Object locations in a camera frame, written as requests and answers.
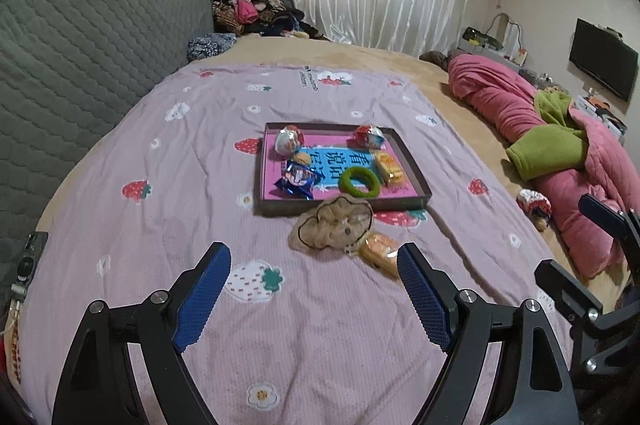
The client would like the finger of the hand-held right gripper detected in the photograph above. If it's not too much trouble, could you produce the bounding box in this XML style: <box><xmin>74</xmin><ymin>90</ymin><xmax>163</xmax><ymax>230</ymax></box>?
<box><xmin>534</xmin><ymin>259</ymin><xmax>607</xmax><ymax>322</ymax></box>
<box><xmin>578</xmin><ymin>193</ymin><xmax>640</xmax><ymax>245</ymax></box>

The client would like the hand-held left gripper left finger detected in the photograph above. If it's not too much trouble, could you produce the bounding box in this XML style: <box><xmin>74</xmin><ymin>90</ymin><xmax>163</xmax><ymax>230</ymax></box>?
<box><xmin>52</xmin><ymin>241</ymin><xmax>232</xmax><ymax>425</ymax></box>

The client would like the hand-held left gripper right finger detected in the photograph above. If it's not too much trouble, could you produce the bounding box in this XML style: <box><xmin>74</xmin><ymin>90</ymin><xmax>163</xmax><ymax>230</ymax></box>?
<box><xmin>396</xmin><ymin>242</ymin><xmax>581</xmax><ymax>425</ymax></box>

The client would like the orange snack packet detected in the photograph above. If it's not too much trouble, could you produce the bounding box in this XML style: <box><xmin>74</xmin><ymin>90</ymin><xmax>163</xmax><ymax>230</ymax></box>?
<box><xmin>359</xmin><ymin>230</ymin><xmax>402</xmax><ymax>278</ymax></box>

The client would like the brown shallow tray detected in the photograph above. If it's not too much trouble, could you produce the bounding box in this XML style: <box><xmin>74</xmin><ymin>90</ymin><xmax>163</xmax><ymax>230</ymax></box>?
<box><xmin>254</xmin><ymin>121</ymin><xmax>432</xmax><ymax>218</ymax></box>

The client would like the yellow cake packet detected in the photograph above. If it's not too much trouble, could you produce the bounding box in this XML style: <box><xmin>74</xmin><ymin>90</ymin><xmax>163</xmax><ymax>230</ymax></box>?
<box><xmin>372</xmin><ymin>150</ymin><xmax>407</xmax><ymax>186</ymax></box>

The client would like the green hair ring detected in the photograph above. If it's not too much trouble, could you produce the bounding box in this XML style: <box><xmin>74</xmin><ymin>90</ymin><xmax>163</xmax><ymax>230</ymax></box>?
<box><xmin>338</xmin><ymin>166</ymin><xmax>381</xmax><ymax>198</ymax></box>

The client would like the blue cookie packet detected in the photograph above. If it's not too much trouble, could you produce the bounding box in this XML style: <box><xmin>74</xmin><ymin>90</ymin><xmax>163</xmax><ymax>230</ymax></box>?
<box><xmin>273</xmin><ymin>160</ymin><xmax>323</xmax><ymax>200</ymax></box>

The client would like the small patterned plush toy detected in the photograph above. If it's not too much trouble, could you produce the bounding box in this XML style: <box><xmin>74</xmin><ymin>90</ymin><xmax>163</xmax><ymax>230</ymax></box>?
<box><xmin>516</xmin><ymin>188</ymin><xmax>553</xmax><ymax>231</ymax></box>

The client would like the purple strawberry print blanket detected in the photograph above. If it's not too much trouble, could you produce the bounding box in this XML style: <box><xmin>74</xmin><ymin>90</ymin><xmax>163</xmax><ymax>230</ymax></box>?
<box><xmin>15</xmin><ymin>62</ymin><xmax>576</xmax><ymax>425</ymax></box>

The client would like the green fleece blanket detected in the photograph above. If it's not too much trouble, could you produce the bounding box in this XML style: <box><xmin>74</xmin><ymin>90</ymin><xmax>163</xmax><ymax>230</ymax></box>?
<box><xmin>506</xmin><ymin>90</ymin><xmax>590</xmax><ymax>180</ymax></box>

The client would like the white storage cabinet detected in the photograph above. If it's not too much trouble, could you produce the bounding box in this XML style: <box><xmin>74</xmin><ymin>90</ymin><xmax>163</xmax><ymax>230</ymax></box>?
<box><xmin>575</xmin><ymin>92</ymin><xmax>628</xmax><ymax>140</ymax></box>

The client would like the beige scrunchie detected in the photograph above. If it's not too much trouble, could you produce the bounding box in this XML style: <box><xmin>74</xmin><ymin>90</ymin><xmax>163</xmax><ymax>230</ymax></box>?
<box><xmin>289</xmin><ymin>195</ymin><xmax>375</xmax><ymax>256</ymax></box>

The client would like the pink quilt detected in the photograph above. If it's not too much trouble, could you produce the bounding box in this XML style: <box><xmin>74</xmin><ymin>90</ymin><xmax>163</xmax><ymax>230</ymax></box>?
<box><xmin>446</xmin><ymin>53</ymin><xmax>640</xmax><ymax>281</ymax></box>

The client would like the foil egg toy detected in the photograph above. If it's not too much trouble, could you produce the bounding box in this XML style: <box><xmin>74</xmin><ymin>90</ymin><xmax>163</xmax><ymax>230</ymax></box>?
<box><xmin>275</xmin><ymin>125</ymin><xmax>305</xmax><ymax>154</ymax></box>
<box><xmin>354</xmin><ymin>125</ymin><xmax>386</xmax><ymax>150</ymax></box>

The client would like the yellow red printed bag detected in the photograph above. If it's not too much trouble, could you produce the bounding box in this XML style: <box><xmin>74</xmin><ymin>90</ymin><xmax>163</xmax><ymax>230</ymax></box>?
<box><xmin>0</xmin><ymin>305</ymin><xmax>23</xmax><ymax>386</ymax></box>

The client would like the arched vanity mirror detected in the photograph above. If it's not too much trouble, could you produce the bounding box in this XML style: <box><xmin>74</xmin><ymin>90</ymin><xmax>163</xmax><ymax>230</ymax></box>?
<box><xmin>487</xmin><ymin>12</ymin><xmax>523</xmax><ymax>56</ymax></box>

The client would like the cluttered dressing table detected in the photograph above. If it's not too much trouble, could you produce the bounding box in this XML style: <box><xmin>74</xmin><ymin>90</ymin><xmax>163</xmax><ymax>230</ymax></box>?
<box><xmin>462</xmin><ymin>26</ymin><xmax>531</xmax><ymax>66</ymax></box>

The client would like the dark brown fuzzy object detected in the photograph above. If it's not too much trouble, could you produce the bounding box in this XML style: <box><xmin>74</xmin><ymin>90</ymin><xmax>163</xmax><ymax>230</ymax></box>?
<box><xmin>419</xmin><ymin>50</ymin><xmax>453</xmax><ymax>68</ymax></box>

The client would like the blue patterned cloth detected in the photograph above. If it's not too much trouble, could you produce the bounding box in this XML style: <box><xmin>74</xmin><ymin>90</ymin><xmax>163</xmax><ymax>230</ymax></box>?
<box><xmin>187</xmin><ymin>33</ymin><xmax>237</xmax><ymax>60</ymax></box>

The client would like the grey quilted headboard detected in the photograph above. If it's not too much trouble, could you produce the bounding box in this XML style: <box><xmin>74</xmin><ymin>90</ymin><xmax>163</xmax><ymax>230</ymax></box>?
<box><xmin>0</xmin><ymin>0</ymin><xmax>216</xmax><ymax>301</ymax></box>

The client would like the black wall television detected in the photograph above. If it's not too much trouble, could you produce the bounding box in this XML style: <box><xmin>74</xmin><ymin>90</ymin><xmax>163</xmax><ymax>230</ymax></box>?
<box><xmin>568</xmin><ymin>18</ymin><xmax>640</xmax><ymax>103</ymax></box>

